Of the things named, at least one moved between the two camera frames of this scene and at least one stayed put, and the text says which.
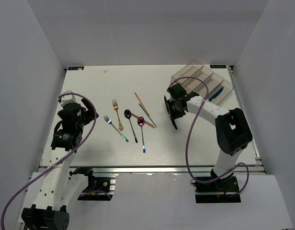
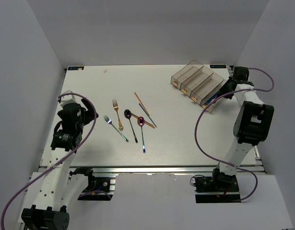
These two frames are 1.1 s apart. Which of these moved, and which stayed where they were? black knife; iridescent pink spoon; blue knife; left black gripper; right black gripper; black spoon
Moved: right black gripper; black knife
Stayed: blue knife; left black gripper; iridescent pink spoon; black spoon
